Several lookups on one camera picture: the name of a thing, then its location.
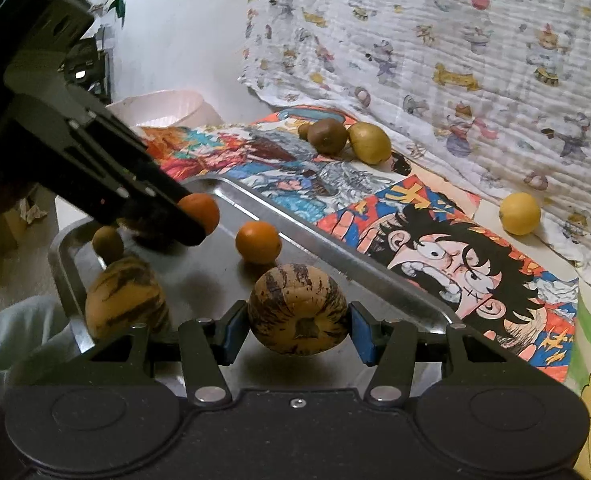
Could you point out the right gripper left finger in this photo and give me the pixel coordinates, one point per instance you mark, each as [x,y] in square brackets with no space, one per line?
[205,346]

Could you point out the large brown kiwi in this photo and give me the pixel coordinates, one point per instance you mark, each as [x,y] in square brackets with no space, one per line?
[327,136]

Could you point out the metal baking tray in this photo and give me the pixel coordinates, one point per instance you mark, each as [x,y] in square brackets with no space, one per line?
[206,280]

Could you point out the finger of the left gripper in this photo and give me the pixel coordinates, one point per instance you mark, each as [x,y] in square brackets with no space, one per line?
[140,194]

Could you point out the anime colouring poster mat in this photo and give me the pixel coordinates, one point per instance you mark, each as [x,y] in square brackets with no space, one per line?
[424,235]

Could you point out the small round brown fruit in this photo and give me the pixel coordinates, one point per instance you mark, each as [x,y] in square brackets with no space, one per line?
[107,244]

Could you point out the green-yellow pear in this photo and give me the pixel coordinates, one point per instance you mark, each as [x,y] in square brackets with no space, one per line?
[370,143]

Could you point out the grey cloth on floor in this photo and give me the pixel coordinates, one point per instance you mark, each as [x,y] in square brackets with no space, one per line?
[35,337]

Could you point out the striped pepino melon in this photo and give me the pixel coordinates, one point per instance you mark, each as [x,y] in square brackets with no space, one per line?
[298,310]
[126,293]

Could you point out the small brown kiwi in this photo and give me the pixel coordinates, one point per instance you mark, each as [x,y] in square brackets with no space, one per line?
[303,131]

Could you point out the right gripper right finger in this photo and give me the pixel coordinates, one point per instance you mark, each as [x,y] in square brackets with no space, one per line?
[390,349]

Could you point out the yellow lemon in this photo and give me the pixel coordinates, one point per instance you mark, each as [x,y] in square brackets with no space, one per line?
[520,214]

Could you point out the cartoon print white cloth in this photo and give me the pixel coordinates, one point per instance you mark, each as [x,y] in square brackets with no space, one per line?
[492,94]

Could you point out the small orange tangerine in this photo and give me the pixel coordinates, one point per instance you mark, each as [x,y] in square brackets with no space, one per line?
[258,242]

